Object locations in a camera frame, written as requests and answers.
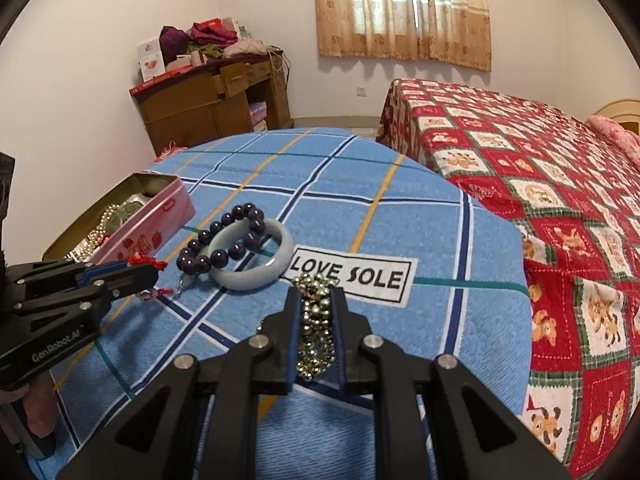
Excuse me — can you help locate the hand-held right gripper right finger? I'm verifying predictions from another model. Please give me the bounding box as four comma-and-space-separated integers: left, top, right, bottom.
330, 287, 573, 480

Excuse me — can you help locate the red tassel charm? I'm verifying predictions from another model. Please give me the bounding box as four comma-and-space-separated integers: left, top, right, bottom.
127, 252, 193, 301

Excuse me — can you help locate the wooden desk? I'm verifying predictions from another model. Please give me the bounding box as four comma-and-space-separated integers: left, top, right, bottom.
130, 49, 295, 157

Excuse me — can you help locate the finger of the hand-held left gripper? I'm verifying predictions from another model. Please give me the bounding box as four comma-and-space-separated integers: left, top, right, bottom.
5, 259, 126, 292
15, 265, 160, 317

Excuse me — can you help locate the olive green cloth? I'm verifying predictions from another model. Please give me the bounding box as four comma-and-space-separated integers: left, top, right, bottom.
189, 42, 223, 63

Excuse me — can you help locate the green jade bangle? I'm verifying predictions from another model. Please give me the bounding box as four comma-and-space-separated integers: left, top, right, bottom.
107, 202, 146, 226

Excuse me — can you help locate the red flat box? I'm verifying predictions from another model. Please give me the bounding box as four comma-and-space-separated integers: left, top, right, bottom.
129, 62, 221, 96

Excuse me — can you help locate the wooden headboard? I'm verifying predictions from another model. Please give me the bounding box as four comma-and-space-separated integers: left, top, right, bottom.
595, 100, 640, 136

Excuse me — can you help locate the stack of pastel boxes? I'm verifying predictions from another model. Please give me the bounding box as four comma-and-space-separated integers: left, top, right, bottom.
248, 101, 268, 133

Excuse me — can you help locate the pink cloth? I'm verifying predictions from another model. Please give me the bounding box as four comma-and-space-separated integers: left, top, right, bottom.
222, 40, 266, 59

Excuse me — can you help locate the beige curtain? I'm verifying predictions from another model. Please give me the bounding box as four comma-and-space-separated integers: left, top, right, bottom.
312, 0, 493, 72

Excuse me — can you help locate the pink pillow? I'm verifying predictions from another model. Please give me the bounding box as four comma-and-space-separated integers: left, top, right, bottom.
586, 114, 640, 161

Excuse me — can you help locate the dark blue bead bracelet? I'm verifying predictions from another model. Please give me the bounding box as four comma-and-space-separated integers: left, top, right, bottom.
176, 202, 266, 276

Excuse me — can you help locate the red printed blanket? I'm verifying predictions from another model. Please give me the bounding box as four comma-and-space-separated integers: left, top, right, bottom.
375, 78, 640, 480

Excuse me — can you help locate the blue checked tablecloth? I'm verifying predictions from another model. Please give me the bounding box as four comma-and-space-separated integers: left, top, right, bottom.
30, 127, 533, 480

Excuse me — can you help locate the pale jade bangle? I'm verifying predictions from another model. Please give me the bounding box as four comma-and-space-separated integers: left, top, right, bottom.
206, 217, 296, 292

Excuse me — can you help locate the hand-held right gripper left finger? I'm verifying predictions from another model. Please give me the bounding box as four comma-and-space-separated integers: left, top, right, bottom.
55, 285, 306, 480

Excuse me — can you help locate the floral cloth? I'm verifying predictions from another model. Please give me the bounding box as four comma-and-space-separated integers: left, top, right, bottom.
152, 141, 188, 163

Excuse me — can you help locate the white box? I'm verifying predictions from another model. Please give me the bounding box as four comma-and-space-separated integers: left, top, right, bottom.
136, 37, 167, 82

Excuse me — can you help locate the pile of red clothes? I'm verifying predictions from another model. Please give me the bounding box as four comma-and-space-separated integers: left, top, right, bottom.
189, 18, 238, 46

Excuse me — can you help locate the person's left hand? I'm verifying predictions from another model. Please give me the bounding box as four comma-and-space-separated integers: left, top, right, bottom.
25, 372, 58, 438

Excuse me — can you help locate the purple bag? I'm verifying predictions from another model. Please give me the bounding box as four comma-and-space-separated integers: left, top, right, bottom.
159, 26, 193, 61

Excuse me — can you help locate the gold bead necklace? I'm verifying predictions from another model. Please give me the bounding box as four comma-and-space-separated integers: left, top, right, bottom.
255, 274, 346, 381

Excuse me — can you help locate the pink tin box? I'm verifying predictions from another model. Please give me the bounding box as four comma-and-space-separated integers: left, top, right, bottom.
41, 172, 197, 266

